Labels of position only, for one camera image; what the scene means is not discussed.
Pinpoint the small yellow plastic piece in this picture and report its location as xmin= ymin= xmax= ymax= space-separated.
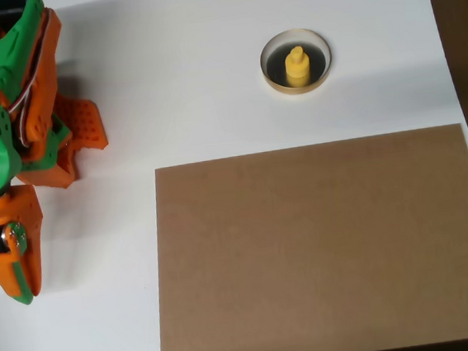
xmin=283 ymin=45 xmax=313 ymax=90

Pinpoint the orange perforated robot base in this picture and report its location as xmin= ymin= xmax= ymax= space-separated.
xmin=5 ymin=88 xmax=114 ymax=194

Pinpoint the round dish gold rim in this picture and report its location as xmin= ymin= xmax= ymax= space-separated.
xmin=257 ymin=25 xmax=338 ymax=102

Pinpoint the brown rectangular board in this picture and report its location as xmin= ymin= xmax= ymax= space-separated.
xmin=139 ymin=121 xmax=468 ymax=351

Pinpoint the thin white servo wire bundle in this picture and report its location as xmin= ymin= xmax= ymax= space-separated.
xmin=0 ymin=5 xmax=70 ymax=152

